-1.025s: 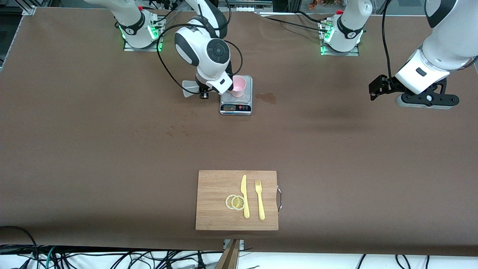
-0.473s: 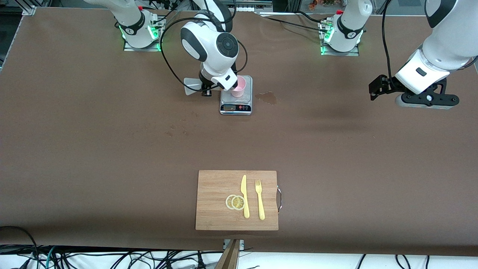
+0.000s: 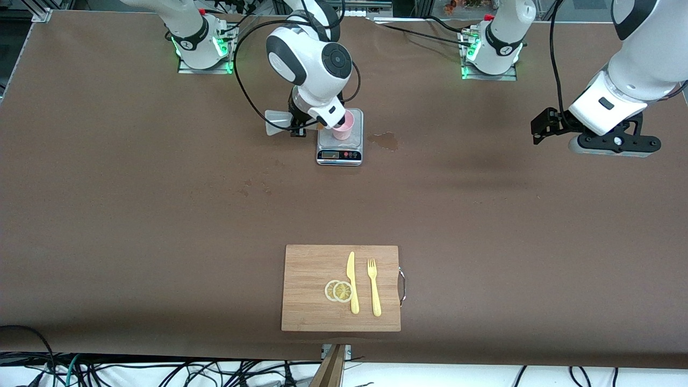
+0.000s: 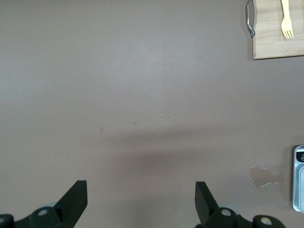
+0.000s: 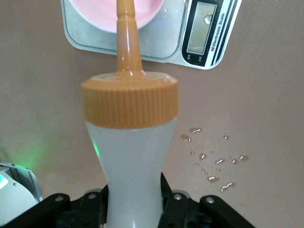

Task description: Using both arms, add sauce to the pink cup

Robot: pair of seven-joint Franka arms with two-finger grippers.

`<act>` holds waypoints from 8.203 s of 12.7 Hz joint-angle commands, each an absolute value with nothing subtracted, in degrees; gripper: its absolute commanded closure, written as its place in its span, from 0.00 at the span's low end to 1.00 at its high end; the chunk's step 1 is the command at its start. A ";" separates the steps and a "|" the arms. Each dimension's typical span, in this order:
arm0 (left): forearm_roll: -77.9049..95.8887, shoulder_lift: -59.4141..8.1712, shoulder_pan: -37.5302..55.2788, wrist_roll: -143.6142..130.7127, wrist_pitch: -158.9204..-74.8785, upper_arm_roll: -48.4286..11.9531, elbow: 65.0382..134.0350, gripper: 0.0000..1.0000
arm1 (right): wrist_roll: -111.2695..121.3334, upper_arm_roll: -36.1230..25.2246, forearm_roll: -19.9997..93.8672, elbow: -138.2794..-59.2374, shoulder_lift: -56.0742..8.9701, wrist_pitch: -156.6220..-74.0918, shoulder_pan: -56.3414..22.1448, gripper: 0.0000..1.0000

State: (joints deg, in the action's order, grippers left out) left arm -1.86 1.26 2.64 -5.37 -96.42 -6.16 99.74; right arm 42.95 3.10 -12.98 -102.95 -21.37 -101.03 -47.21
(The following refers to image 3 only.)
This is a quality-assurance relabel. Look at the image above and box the clear orange-capped sauce bottle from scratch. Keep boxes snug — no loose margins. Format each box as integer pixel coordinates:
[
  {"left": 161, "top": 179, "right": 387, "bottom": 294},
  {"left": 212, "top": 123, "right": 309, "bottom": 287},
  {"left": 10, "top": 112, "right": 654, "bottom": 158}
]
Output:
[{"left": 264, "top": 109, "right": 327, "bottom": 136}]

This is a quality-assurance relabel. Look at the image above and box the pink plastic cup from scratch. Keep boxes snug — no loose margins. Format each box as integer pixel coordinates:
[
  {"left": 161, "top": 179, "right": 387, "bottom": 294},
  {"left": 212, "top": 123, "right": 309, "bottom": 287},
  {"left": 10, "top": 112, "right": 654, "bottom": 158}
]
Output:
[{"left": 332, "top": 110, "right": 355, "bottom": 141}]

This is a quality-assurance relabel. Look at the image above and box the silver digital kitchen scale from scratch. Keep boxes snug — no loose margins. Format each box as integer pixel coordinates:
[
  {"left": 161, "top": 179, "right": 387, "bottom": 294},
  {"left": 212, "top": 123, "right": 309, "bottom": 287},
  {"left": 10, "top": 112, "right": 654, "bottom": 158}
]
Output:
[{"left": 316, "top": 107, "right": 364, "bottom": 167}]

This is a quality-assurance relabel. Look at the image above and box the white power strip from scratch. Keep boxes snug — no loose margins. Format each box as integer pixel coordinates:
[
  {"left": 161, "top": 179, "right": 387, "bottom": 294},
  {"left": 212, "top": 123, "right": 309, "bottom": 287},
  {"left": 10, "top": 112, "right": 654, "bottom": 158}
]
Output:
[{"left": 314, "top": 0, "right": 394, "bottom": 18}]

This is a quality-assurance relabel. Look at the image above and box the wooden cutting board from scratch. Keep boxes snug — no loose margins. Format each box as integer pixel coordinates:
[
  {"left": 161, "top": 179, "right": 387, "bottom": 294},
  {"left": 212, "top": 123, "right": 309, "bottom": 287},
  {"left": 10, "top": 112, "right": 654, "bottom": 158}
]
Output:
[{"left": 281, "top": 245, "right": 407, "bottom": 332}]

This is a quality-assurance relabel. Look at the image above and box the yellow plastic knife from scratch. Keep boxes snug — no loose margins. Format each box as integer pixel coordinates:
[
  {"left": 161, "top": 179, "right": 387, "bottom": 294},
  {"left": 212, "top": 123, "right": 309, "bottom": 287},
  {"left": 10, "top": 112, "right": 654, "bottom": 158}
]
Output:
[{"left": 347, "top": 251, "right": 360, "bottom": 315}]

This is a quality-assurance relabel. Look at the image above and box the table cover sheet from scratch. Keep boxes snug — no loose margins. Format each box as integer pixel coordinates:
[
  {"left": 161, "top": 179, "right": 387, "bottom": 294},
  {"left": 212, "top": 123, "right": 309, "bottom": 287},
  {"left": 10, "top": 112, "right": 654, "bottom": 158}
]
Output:
[{"left": 0, "top": 10, "right": 688, "bottom": 369}]

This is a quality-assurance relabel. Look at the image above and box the yellow plastic fork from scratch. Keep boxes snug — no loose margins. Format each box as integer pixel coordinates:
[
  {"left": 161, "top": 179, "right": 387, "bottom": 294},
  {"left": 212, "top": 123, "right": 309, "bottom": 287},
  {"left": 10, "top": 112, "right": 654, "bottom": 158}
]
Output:
[{"left": 367, "top": 258, "right": 382, "bottom": 317}]

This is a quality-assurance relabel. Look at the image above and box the wooden beam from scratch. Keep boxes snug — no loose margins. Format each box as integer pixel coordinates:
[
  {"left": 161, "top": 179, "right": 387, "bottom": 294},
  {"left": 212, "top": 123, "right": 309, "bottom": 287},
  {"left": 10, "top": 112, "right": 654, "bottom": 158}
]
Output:
[{"left": 309, "top": 344, "right": 347, "bottom": 387}]

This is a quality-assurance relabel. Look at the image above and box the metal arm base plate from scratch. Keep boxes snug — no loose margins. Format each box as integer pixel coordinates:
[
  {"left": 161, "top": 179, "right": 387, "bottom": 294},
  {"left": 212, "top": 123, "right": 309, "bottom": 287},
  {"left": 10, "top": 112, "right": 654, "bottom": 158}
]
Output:
[
  {"left": 177, "top": 51, "right": 235, "bottom": 75},
  {"left": 461, "top": 63, "right": 518, "bottom": 82}
]

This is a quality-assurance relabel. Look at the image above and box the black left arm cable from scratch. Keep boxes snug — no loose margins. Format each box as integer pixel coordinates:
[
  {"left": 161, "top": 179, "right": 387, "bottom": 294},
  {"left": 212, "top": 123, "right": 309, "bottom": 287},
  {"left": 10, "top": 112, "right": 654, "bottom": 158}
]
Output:
[{"left": 548, "top": 0, "right": 568, "bottom": 116}]

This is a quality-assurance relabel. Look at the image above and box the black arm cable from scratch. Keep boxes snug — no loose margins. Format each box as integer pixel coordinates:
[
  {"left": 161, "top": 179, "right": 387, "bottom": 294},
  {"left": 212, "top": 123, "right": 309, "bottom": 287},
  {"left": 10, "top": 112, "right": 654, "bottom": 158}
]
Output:
[
  {"left": 233, "top": 0, "right": 362, "bottom": 132},
  {"left": 548, "top": 0, "right": 568, "bottom": 116}
]

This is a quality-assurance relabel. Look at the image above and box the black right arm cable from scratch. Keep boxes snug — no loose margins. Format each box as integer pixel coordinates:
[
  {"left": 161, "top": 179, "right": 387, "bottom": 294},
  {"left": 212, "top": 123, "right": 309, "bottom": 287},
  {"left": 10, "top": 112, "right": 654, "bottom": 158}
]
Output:
[{"left": 233, "top": 0, "right": 362, "bottom": 132}]

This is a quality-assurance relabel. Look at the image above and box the black looped floor cable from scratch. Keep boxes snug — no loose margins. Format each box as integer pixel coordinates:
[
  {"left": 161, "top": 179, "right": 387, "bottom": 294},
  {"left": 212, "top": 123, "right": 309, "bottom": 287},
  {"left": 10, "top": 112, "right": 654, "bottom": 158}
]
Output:
[{"left": 0, "top": 325, "right": 54, "bottom": 374}]

